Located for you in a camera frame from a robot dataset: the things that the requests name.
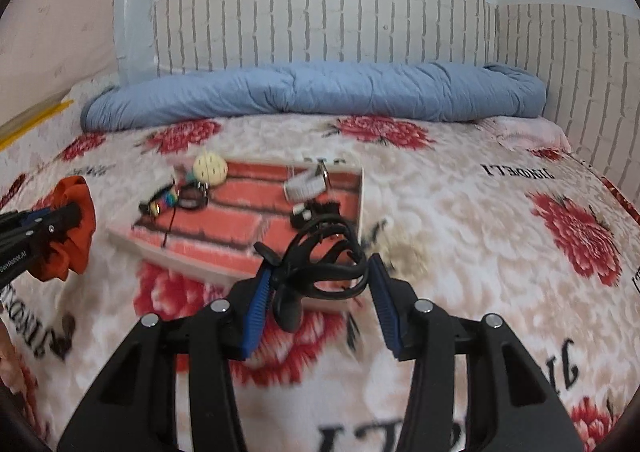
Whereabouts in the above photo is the orange fabric scrunchie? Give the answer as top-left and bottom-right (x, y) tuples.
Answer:
(28, 176), (96, 282)

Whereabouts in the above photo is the rainbow rhinestone hair clip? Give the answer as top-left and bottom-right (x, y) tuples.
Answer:
(138, 180), (179, 218)

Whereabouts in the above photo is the black braided leather bracelet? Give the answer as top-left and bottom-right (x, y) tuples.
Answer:
(160, 179), (212, 249)

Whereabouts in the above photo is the cream flower claw clip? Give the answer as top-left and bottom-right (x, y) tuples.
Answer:
(376, 229), (428, 280)

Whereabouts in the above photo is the black lace scrunchie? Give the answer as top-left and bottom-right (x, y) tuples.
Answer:
(290, 200), (341, 230)

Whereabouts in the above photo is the brick pattern jewelry tray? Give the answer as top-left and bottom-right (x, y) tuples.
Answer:
(106, 159), (367, 316)

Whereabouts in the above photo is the person left hand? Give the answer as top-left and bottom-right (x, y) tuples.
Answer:
(0, 321), (26, 394)

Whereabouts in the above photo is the yellow strip at bedside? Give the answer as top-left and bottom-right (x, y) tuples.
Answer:
(0, 100), (74, 150)

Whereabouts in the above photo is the cream pineapple plush clip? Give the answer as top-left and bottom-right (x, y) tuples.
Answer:
(188, 151), (228, 187)

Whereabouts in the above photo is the floral red bed blanket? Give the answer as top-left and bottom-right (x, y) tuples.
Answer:
(1, 114), (639, 451)

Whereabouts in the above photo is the clear plastic sheet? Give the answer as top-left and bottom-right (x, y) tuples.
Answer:
(113, 0), (158, 86)

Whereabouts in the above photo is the blue rolled quilt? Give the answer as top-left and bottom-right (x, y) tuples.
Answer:
(80, 61), (547, 131)

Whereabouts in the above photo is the brick pattern headboard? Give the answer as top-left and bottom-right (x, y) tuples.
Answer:
(152, 0), (639, 198)

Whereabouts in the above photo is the white strap wristwatch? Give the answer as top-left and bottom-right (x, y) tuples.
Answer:
(283, 162), (330, 204)

